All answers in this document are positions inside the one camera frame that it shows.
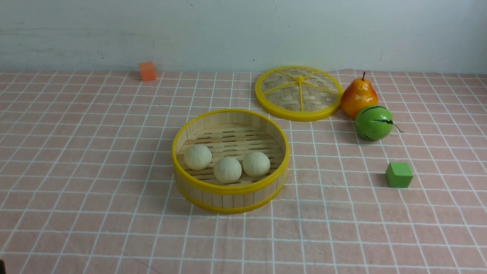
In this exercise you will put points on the white steamed bun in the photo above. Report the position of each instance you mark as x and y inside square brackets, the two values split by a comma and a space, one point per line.
[197, 157]
[256, 164]
[227, 170]

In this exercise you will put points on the bamboo steamer tray yellow rims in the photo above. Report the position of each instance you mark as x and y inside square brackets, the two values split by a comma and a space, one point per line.
[231, 133]

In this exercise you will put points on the woven bamboo steamer lid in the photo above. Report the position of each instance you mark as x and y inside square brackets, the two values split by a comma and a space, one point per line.
[298, 93]

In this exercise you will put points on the orange foam cube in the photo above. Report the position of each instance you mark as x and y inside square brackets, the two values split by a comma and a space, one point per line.
[147, 71]

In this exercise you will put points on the orange yellow toy pear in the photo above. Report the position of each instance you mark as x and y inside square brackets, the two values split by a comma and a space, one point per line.
[358, 95]

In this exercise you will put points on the green toy watermelon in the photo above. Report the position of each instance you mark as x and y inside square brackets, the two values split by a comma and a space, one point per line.
[374, 122]

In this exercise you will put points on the green foam cube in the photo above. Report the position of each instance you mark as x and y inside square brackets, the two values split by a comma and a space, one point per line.
[399, 174]

